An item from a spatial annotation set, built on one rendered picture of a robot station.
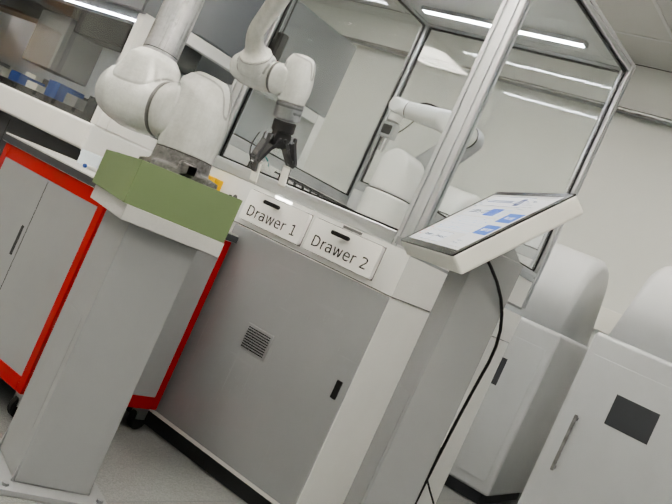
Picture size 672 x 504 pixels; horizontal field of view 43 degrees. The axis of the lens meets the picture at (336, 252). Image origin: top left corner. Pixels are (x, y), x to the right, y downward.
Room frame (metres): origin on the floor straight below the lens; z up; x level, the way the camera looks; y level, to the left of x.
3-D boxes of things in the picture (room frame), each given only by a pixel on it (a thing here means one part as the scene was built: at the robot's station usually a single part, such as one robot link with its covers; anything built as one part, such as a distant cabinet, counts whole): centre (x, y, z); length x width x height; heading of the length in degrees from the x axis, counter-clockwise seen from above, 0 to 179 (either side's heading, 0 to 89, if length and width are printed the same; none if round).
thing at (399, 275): (3.24, -0.08, 0.87); 1.02 x 0.95 x 0.14; 54
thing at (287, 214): (2.87, 0.24, 0.87); 0.29 x 0.02 x 0.11; 54
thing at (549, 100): (2.95, -0.47, 1.52); 0.87 x 0.01 x 0.86; 144
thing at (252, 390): (3.23, -0.08, 0.40); 1.03 x 0.95 x 0.80; 54
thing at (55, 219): (2.87, 0.75, 0.38); 0.62 x 0.58 x 0.76; 54
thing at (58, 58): (4.16, 1.42, 1.13); 1.78 x 1.14 x 0.45; 54
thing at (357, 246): (2.68, -0.01, 0.87); 0.29 x 0.02 x 0.11; 54
